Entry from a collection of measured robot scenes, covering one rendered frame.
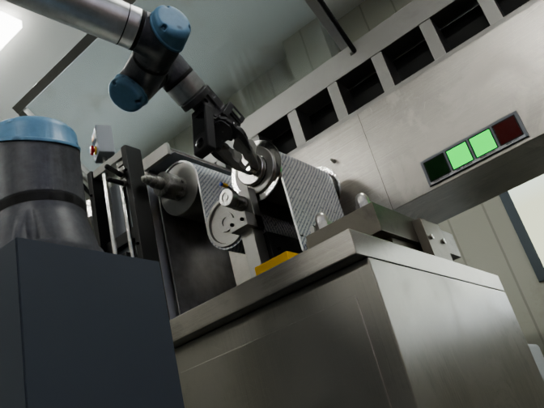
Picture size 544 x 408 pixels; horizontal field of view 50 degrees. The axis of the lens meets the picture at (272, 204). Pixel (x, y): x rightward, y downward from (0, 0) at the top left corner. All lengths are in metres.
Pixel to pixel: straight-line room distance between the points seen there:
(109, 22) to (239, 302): 0.52
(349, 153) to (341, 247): 0.80
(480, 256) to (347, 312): 2.44
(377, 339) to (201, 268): 0.83
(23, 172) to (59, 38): 3.08
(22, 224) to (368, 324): 0.46
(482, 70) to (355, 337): 0.87
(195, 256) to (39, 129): 0.83
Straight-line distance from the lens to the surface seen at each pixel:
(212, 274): 1.59
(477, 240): 3.27
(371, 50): 1.69
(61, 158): 0.81
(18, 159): 0.80
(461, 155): 1.46
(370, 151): 1.57
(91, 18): 1.07
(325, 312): 0.86
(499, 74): 1.50
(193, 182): 1.49
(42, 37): 3.85
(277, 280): 0.88
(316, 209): 1.35
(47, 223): 0.74
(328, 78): 1.73
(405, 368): 0.80
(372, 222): 1.10
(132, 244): 1.42
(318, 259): 0.84
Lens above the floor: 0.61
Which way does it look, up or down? 25 degrees up
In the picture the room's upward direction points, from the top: 15 degrees counter-clockwise
